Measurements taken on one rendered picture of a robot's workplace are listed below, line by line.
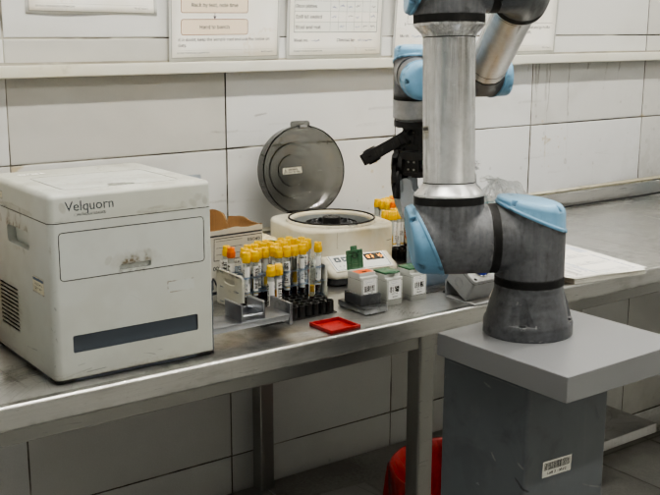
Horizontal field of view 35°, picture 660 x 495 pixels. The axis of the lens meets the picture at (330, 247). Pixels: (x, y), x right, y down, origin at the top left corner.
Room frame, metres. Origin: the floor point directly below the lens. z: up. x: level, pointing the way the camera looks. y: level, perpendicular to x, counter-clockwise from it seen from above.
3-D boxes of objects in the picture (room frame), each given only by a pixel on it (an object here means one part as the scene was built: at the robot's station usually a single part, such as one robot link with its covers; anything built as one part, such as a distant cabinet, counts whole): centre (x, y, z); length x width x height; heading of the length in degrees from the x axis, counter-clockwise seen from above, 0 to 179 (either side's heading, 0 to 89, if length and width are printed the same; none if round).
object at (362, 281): (1.97, -0.06, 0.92); 0.05 x 0.04 x 0.06; 35
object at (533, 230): (1.69, -0.33, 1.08); 0.13 x 0.12 x 0.14; 94
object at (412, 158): (2.16, -0.18, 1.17); 0.09 x 0.08 x 0.12; 66
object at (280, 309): (1.76, 0.17, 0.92); 0.21 x 0.07 x 0.05; 126
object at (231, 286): (2.03, 0.12, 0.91); 0.20 x 0.10 x 0.07; 126
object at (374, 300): (1.97, -0.06, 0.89); 0.09 x 0.05 x 0.04; 35
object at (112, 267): (1.72, 0.38, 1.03); 0.31 x 0.27 x 0.30; 126
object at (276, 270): (1.93, 0.08, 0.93); 0.17 x 0.09 x 0.11; 127
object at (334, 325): (1.84, -0.01, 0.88); 0.07 x 0.07 x 0.01; 36
